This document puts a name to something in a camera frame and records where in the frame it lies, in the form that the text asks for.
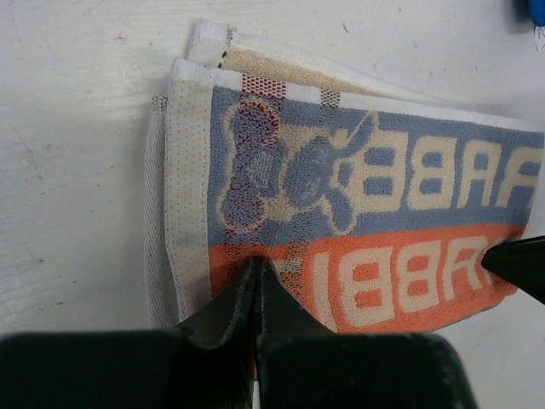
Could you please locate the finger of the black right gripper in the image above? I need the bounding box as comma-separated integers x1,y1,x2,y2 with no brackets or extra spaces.
481,236,545,304

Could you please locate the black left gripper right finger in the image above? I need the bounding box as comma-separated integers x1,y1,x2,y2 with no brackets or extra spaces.
254,257,477,408

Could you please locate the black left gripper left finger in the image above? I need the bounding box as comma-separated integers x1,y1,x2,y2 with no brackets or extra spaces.
1,257,258,408

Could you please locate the rabbit print towel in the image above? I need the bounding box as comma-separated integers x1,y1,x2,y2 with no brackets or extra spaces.
144,20,544,335

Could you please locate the blue towel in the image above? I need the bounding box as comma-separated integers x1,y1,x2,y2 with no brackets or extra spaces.
512,0,545,26

